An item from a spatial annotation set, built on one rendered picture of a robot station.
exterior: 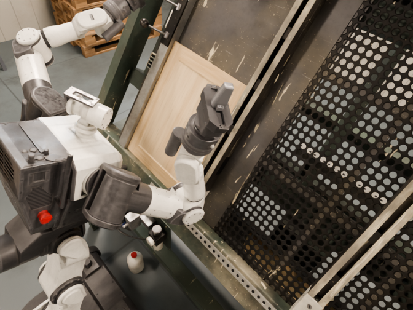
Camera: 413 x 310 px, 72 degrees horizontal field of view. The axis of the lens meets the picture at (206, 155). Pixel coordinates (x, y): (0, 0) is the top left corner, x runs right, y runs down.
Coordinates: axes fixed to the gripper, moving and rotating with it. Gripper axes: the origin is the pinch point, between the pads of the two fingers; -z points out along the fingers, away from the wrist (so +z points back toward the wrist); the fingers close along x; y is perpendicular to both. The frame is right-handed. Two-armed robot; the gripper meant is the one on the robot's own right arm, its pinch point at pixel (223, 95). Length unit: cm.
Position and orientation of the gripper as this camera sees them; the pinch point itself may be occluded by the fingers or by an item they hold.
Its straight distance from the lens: 61.0
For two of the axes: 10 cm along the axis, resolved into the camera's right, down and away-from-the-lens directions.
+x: -1.5, -8.5, 5.0
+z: -3.4, 5.2, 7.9
